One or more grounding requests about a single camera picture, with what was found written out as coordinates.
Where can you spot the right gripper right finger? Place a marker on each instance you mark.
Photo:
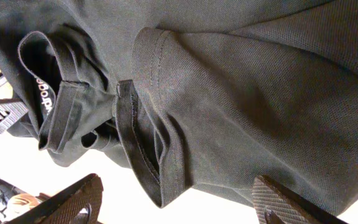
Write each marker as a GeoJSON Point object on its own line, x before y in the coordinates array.
{"type": "Point", "coordinates": [276, 204]}

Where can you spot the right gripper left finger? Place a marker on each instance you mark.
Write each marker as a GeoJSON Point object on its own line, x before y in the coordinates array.
{"type": "Point", "coordinates": [78, 203]}

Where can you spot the black polo shirt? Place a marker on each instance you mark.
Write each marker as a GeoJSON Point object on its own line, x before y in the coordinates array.
{"type": "Point", "coordinates": [193, 94]}

